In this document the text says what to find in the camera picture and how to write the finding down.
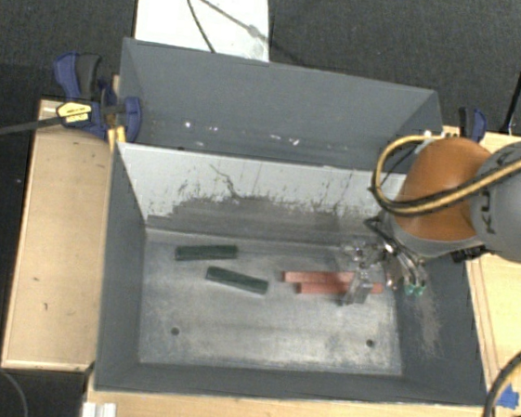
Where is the dark green flat block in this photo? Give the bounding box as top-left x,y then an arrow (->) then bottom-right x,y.
203,265 -> 271,297
174,237 -> 241,268

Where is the red-brown flat block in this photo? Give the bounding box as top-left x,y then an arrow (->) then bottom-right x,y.
294,274 -> 385,305
280,264 -> 358,292

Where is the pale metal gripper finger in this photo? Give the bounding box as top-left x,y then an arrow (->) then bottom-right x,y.
339,265 -> 377,310
337,241 -> 386,271

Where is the grey metal bin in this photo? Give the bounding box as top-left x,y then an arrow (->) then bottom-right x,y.
82,36 -> 521,417

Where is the pale wood flat board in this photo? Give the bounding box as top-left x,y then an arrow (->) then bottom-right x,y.
0,97 -> 126,379

